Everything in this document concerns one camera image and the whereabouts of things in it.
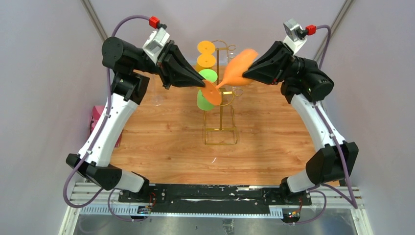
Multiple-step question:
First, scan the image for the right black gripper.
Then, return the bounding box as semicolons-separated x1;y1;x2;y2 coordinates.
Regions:
240;41;318;86

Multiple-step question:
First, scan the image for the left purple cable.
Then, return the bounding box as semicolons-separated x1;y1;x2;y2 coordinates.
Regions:
62;14;161;209

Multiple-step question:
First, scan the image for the orange plastic glass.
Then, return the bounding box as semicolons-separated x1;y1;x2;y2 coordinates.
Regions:
200;48;258;105

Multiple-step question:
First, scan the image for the far yellow plastic glass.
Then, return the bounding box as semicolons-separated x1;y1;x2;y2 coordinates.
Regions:
197;40;216;54

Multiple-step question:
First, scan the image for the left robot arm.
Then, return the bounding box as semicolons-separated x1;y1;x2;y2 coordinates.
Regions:
66;37;206;202

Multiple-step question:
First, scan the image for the pink object beside table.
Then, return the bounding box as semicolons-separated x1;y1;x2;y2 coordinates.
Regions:
89;104;122;149

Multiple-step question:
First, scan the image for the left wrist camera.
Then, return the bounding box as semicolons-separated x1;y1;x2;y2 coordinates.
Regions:
142;27;170;64

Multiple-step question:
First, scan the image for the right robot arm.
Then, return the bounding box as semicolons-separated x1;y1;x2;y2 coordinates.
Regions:
243;41;359;205

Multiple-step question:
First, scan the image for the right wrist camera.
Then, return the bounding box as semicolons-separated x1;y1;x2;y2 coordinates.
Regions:
283;19;307;54

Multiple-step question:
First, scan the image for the clear wine glass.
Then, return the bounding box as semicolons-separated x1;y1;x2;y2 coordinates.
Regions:
151;93;165;107

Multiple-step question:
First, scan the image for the green plastic glass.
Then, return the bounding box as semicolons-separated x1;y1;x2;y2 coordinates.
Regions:
196;69;218;112

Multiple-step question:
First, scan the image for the gold wine glass rack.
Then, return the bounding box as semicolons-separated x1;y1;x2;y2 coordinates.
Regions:
197;40;242;145

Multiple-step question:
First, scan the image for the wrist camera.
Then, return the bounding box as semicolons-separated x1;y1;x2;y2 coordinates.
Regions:
283;19;307;54
142;27;170;64

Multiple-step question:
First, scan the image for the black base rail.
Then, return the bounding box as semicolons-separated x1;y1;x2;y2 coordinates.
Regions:
115;184;312;218

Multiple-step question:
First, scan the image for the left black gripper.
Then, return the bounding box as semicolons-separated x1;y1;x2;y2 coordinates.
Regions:
134;42;208;91

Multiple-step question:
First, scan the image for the yellow plastic glass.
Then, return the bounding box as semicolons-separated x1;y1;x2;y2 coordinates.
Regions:
197;40;216;54
195;53;216;71

